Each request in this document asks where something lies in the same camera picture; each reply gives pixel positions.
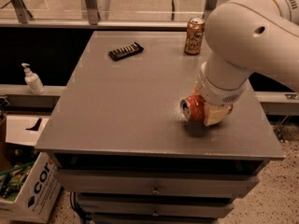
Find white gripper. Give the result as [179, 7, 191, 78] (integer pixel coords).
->
[192, 61, 249, 126]

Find red coke can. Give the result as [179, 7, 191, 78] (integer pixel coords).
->
[179, 94, 234, 123]

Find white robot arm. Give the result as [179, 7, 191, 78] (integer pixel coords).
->
[196, 0, 299, 126]

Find gold soda can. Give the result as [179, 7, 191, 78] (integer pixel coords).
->
[184, 18, 205, 55]

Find black chocolate bar package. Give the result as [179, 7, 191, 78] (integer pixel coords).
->
[108, 42, 144, 62]

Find grey drawer cabinet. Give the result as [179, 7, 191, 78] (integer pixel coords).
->
[36, 31, 283, 224]

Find white pump bottle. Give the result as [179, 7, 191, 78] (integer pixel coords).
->
[21, 63, 45, 95]

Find white cardboard box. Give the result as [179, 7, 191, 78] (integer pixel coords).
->
[0, 153, 61, 223]

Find black cable bundle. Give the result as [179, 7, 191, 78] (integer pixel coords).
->
[69, 191, 93, 224]

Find metal railing frame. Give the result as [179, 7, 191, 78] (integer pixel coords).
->
[0, 0, 227, 31]

